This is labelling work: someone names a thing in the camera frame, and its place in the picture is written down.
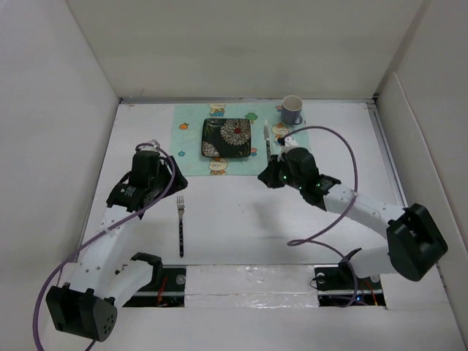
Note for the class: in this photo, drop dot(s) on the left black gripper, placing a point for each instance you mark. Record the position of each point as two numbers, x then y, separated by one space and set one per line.
178 185

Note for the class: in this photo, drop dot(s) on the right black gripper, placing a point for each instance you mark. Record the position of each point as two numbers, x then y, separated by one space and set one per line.
269 175

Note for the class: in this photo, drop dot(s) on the fork with dark handle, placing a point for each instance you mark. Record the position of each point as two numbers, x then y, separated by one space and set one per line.
181 210

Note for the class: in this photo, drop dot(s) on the knife with patterned handle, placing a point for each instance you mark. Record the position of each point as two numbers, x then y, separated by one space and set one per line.
267 140

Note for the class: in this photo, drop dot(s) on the green cartoon print cloth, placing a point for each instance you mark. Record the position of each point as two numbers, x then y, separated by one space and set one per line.
185 142

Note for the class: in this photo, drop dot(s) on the purple mug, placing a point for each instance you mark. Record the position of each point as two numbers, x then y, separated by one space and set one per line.
291 110

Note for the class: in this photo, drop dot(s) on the black floral square plate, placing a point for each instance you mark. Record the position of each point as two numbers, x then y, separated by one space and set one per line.
228 138

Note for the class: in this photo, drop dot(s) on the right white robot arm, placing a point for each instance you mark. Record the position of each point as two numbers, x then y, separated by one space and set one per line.
414 243

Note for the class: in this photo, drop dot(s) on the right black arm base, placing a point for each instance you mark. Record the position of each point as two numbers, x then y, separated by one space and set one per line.
336 287

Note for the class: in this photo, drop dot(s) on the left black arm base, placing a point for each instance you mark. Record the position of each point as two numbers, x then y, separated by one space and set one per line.
169 292

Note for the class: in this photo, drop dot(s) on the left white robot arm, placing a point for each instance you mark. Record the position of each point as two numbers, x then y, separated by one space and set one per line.
87 304

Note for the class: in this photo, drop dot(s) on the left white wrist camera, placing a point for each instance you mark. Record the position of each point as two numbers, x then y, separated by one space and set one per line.
151 145

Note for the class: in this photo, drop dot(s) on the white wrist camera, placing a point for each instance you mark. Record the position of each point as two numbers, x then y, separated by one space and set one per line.
287 144
151 145

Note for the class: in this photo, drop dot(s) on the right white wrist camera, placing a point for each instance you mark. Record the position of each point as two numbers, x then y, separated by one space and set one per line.
287 144

